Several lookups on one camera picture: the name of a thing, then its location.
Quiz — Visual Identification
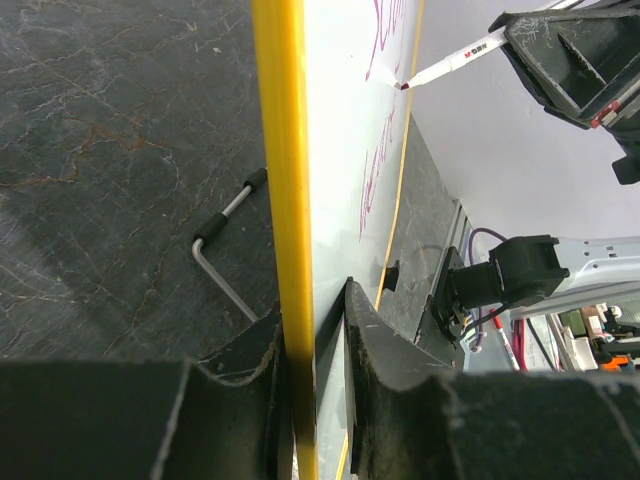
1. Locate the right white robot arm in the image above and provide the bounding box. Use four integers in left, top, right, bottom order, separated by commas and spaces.
429, 1, 639, 322

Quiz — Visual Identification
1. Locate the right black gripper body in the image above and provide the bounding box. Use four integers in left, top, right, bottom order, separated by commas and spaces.
589, 74, 639, 129

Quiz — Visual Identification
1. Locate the red pen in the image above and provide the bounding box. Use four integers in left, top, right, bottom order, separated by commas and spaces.
490, 309, 520, 371

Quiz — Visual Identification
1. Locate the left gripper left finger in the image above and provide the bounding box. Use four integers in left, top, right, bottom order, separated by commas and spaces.
1, 310, 293, 479

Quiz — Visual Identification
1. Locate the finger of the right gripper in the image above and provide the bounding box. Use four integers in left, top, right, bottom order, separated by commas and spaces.
486, 0, 640, 35
504, 7, 639, 128

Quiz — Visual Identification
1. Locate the purple whiteboard marker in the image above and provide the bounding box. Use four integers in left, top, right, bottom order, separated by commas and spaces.
394, 0, 576, 92

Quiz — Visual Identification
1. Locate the metal whiteboard stand leg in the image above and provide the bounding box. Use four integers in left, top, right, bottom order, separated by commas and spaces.
190, 167, 268, 323

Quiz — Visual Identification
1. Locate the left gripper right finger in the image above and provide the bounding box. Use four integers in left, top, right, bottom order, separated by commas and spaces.
344, 280, 639, 479

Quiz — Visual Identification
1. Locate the yellow-framed whiteboard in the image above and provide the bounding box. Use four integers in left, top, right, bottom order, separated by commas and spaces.
251, 1, 423, 479

